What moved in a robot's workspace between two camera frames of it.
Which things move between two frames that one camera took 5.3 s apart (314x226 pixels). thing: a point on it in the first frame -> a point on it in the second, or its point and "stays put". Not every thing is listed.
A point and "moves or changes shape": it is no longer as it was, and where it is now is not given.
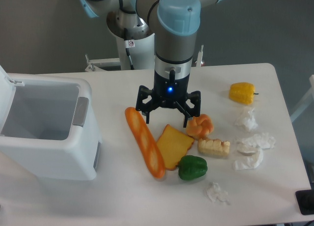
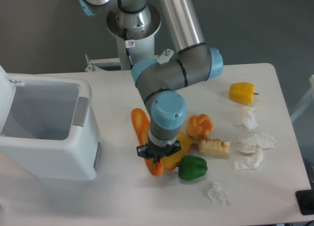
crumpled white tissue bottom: x=215 y=192 stays put
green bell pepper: x=191 y=167 stays put
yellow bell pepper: x=242 y=93 stays put
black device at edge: x=305 y=200 stays put
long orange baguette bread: x=148 y=145 moves or changes shape
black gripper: x=169 y=92 -> x=157 y=153
